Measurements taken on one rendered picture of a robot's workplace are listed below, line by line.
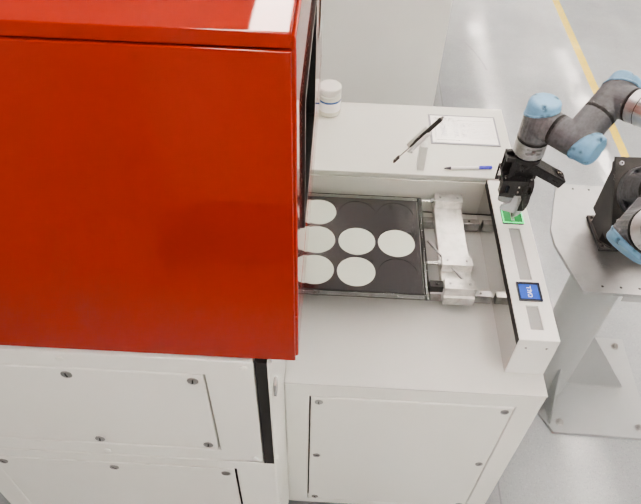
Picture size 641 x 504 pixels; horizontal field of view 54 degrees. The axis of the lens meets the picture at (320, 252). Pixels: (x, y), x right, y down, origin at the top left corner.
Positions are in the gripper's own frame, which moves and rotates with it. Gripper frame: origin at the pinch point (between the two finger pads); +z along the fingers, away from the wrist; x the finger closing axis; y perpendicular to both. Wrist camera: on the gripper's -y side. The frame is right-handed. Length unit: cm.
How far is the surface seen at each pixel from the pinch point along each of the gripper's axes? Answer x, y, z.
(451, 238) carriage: 1.3, 15.6, 9.7
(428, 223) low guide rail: -8.0, 20.8, 13.4
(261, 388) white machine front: 66, 60, -16
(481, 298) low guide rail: 19.0, 8.7, 13.6
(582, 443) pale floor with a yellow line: 16, -46, 98
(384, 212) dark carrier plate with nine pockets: -5.8, 34.3, 7.7
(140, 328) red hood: 66, 79, -32
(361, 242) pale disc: 6.5, 40.8, 7.7
